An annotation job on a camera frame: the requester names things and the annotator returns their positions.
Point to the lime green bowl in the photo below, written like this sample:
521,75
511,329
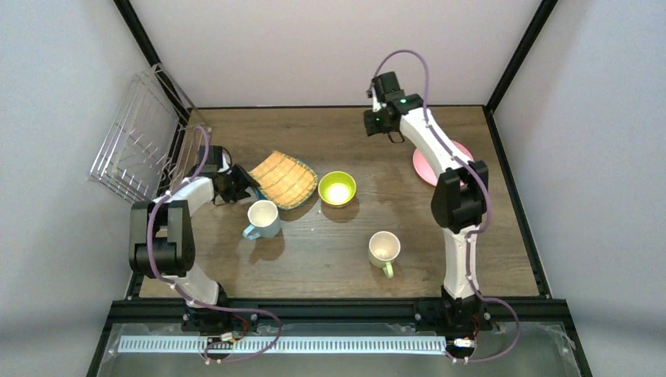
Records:
337,189

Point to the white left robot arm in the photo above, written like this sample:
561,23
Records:
166,223

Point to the pale green mug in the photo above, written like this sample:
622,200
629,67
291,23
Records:
383,249

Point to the metal wire dish rack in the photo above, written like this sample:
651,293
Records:
154,140

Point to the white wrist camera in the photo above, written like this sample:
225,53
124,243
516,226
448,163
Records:
370,99

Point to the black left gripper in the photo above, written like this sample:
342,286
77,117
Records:
241,180

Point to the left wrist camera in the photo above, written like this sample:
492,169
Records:
226,161

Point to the black aluminium frame rail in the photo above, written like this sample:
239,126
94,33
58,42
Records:
427,314

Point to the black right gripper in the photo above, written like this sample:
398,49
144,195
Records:
375,123

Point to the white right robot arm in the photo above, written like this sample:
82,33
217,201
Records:
460,204

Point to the light blue mug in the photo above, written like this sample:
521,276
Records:
264,220

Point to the teal polka dot plate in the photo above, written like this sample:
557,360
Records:
260,195

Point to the bamboo pattern square plate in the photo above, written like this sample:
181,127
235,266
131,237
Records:
283,178

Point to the white slotted cable duct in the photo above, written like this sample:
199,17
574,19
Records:
416,345

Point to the pink round plate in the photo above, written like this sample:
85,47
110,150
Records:
425,171

